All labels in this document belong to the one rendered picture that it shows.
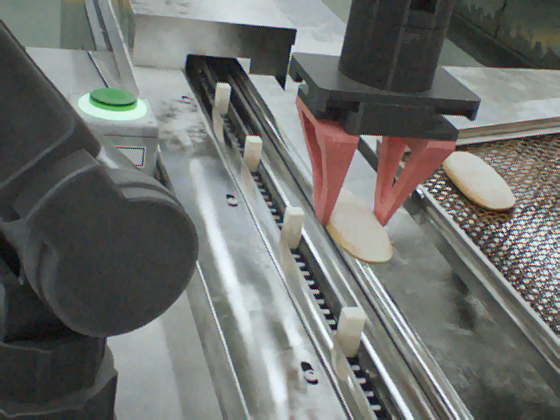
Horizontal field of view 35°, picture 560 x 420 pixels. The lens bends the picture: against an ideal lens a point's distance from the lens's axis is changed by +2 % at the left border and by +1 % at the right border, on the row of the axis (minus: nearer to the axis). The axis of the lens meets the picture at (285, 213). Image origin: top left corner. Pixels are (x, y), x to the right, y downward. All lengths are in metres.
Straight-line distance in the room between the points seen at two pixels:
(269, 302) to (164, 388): 0.09
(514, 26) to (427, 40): 3.86
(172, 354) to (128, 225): 0.19
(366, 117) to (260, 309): 0.15
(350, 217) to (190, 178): 0.21
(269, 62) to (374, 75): 0.50
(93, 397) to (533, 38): 3.84
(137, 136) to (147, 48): 0.25
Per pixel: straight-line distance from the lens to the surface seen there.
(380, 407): 0.55
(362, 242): 0.54
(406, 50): 0.50
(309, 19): 1.48
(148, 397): 0.56
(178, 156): 0.77
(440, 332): 0.67
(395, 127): 0.51
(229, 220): 0.67
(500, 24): 4.47
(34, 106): 0.39
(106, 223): 0.41
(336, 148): 0.51
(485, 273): 0.61
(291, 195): 0.76
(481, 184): 0.72
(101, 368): 0.50
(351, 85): 0.50
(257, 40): 0.99
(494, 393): 0.63
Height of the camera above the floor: 1.17
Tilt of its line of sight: 26 degrees down
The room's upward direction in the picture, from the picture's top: 10 degrees clockwise
